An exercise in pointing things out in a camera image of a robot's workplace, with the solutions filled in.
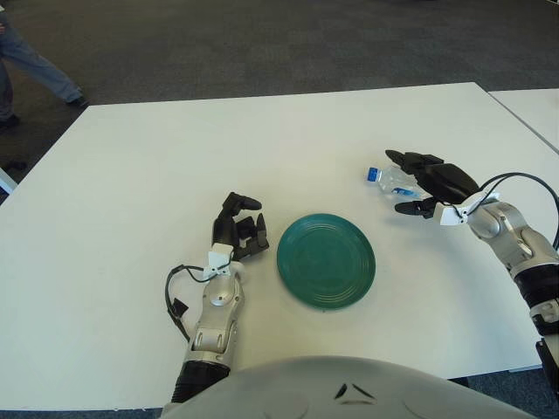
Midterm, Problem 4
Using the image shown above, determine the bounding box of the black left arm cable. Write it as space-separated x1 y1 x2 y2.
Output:
164 264 231 344

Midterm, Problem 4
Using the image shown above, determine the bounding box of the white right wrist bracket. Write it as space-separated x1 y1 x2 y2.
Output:
438 191 501 226

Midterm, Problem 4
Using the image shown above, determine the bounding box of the clear bottle with blue cap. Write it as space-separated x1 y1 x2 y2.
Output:
365 165 424 197

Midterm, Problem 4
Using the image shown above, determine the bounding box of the white furniture corner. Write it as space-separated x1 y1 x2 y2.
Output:
0 168 18 196

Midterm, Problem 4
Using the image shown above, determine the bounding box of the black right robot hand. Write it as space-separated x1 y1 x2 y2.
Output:
383 149 480 219

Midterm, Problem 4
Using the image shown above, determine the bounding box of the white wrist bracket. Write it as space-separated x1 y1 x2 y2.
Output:
438 191 501 226
205 244 232 280

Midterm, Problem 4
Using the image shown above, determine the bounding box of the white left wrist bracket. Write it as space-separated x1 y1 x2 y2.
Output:
205 244 232 280

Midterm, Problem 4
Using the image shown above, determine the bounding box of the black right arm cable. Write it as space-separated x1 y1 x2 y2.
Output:
456 173 559 250

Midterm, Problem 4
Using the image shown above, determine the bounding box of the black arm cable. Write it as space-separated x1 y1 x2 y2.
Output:
456 173 559 250
164 264 231 344

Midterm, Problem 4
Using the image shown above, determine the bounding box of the grey robot torso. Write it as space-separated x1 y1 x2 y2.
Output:
161 355 534 419

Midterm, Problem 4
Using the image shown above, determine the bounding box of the person in blue jeans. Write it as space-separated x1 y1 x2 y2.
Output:
0 19 91 132

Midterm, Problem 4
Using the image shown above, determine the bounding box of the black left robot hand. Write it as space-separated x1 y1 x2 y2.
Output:
211 190 270 263

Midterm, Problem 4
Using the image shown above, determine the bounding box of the green round plate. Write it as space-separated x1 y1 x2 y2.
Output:
276 212 376 313

